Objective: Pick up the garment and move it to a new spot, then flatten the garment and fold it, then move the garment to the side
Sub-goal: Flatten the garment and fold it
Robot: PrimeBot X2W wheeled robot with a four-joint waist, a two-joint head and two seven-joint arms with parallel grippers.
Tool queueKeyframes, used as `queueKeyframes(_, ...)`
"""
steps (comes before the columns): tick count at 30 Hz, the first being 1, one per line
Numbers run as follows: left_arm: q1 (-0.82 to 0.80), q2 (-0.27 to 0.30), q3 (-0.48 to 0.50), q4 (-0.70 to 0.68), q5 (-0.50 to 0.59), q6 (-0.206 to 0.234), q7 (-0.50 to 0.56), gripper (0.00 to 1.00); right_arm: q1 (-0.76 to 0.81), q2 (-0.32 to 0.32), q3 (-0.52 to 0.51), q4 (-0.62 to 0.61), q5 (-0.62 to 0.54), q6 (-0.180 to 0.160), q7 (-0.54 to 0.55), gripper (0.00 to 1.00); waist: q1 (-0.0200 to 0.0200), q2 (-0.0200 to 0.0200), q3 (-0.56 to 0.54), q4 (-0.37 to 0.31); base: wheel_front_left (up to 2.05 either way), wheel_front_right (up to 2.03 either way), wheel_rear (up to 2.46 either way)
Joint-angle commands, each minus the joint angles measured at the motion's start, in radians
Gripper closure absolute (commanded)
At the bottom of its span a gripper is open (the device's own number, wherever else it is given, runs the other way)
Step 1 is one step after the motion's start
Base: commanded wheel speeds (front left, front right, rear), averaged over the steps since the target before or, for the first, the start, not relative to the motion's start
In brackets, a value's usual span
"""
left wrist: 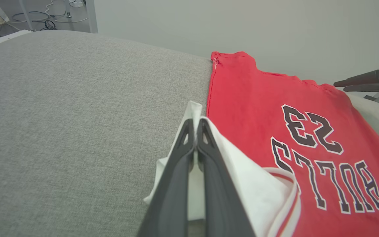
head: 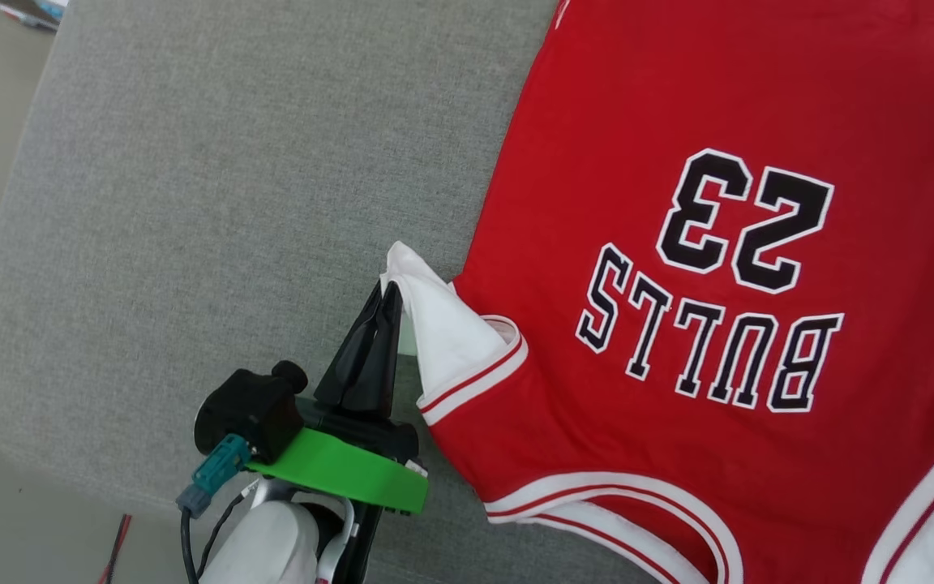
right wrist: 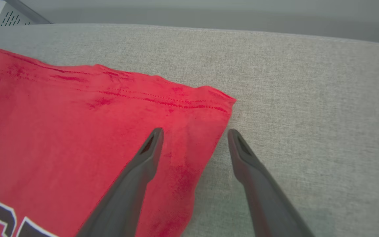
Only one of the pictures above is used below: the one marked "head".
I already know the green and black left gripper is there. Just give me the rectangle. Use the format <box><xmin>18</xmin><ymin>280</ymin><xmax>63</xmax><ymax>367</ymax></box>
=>
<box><xmin>246</xmin><ymin>280</ymin><xmax>430</xmax><ymax>515</ymax></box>

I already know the red Bulls 23 jersey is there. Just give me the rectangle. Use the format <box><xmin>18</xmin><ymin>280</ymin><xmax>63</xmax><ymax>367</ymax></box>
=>
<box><xmin>380</xmin><ymin>0</ymin><xmax>934</xmax><ymax>584</ymax></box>

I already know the black cable with teal connector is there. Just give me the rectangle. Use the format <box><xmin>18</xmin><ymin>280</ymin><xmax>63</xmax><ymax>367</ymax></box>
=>
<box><xmin>176</xmin><ymin>433</ymin><xmax>254</xmax><ymax>584</ymax></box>

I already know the red and black cable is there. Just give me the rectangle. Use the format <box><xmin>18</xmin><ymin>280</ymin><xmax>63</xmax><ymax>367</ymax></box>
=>
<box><xmin>97</xmin><ymin>513</ymin><xmax>135</xmax><ymax>584</ymax></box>

